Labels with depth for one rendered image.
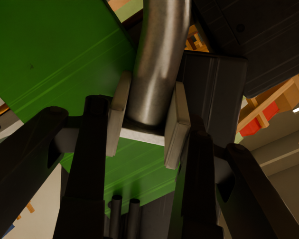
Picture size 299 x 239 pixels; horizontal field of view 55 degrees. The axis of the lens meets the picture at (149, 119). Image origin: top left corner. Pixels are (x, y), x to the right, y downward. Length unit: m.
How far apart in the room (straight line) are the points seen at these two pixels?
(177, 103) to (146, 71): 0.03
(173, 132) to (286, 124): 9.53
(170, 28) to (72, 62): 0.09
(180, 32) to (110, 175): 0.15
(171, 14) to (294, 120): 9.53
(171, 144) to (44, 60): 0.13
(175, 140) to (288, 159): 7.62
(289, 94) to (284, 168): 3.83
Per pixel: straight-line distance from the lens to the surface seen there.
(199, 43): 8.58
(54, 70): 0.24
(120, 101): 0.16
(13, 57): 0.24
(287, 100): 4.16
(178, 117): 0.16
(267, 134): 9.68
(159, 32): 0.18
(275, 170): 7.83
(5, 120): 0.42
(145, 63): 0.19
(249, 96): 0.30
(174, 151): 0.16
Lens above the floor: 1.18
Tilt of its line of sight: 6 degrees up
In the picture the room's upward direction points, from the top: 149 degrees clockwise
